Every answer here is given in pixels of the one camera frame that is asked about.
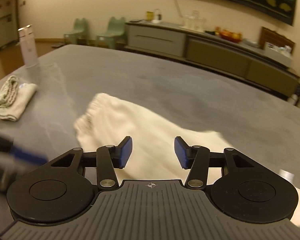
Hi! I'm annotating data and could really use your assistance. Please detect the white striped knit garment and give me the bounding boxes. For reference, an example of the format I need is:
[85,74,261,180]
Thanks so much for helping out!
[0,75,38,122]

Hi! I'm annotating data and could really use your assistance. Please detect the cream white trousers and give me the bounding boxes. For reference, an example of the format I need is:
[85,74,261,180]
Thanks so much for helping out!
[74,93,300,227]

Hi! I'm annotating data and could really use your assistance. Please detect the grey brown sideboard cabinet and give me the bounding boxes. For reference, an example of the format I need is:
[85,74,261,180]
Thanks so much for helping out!
[125,22,300,98]

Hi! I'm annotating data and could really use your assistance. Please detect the green child chair left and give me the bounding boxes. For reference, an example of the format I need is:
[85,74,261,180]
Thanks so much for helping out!
[63,18,88,44]

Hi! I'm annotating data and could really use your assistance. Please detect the green child chair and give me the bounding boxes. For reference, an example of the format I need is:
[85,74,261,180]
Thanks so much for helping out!
[95,17,126,49]
[63,18,88,44]

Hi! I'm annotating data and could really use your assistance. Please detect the white box on sideboard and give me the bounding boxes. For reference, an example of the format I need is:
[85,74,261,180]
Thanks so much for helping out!
[263,42,293,68]

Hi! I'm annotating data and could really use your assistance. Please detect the green child chair right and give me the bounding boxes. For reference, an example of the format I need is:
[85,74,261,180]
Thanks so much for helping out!
[95,17,126,49]

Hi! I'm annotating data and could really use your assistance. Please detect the red fruit bowl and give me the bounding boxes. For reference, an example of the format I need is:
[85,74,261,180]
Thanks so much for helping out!
[215,27,243,43]

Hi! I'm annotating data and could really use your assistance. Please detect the brown framed board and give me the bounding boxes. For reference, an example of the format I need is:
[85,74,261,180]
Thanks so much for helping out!
[258,27,295,53]

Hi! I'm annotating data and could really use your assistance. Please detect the glass cup set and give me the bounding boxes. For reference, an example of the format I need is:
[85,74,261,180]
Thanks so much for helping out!
[181,10,206,33]

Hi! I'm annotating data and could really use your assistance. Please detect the yellow jar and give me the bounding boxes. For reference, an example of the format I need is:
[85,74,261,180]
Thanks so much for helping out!
[146,11,154,21]

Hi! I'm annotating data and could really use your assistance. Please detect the white kettle jug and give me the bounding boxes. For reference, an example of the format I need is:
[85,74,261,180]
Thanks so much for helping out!
[152,9,162,24]

